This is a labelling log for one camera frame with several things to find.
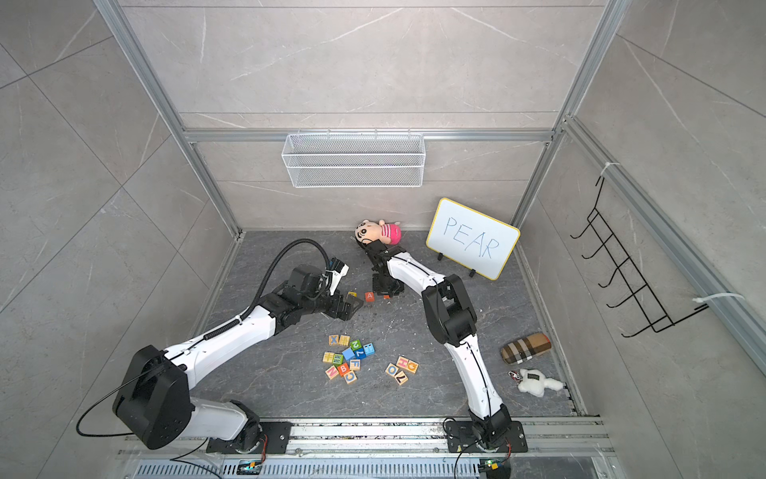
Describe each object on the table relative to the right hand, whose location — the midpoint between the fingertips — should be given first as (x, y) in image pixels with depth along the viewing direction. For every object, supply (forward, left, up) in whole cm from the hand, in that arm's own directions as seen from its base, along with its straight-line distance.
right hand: (388, 291), depth 102 cm
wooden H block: (-25, -4, 0) cm, 25 cm away
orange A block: (-3, +7, +1) cm, 7 cm away
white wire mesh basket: (+34, +11, +30) cm, 47 cm away
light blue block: (-21, +6, +1) cm, 22 cm away
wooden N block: (-28, +17, +1) cm, 32 cm away
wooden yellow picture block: (-18, +14, +1) cm, 23 cm away
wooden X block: (-18, +17, +1) cm, 25 cm away
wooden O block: (-27, -7, +1) cm, 27 cm away
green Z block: (-20, +10, +1) cm, 22 cm away
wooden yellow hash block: (-23, +18, +1) cm, 30 cm away
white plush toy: (-32, -40, +2) cm, 51 cm away
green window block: (-24, +15, +1) cm, 28 cm away
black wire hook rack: (-26, -56, +31) cm, 69 cm away
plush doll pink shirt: (+22, -1, +6) cm, 23 cm away
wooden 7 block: (-29, -3, +1) cm, 30 cm away
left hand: (-10, +10, +15) cm, 21 cm away
